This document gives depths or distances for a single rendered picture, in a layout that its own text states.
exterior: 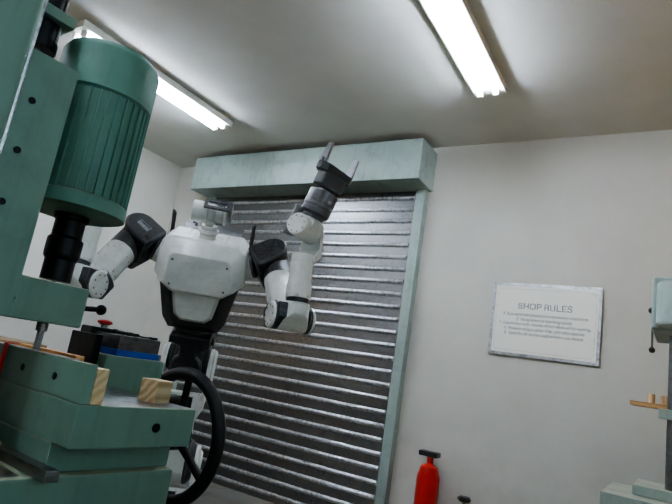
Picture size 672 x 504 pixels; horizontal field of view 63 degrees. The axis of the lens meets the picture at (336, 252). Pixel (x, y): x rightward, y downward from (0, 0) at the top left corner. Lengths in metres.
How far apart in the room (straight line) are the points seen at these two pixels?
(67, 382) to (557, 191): 3.31
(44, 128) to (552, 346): 3.06
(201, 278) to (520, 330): 2.35
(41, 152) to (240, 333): 3.70
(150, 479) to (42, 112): 0.61
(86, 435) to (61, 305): 0.27
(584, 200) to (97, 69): 3.14
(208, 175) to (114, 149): 3.93
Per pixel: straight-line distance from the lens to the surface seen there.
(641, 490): 2.65
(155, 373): 1.20
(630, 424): 3.50
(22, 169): 0.99
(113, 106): 1.07
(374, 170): 3.96
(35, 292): 1.03
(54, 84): 1.04
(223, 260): 1.68
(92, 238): 1.60
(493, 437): 3.62
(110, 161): 1.04
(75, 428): 0.85
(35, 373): 0.97
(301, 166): 4.33
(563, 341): 3.54
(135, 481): 0.97
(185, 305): 1.75
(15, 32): 0.99
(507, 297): 3.64
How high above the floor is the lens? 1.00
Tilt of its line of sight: 12 degrees up
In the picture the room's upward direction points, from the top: 9 degrees clockwise
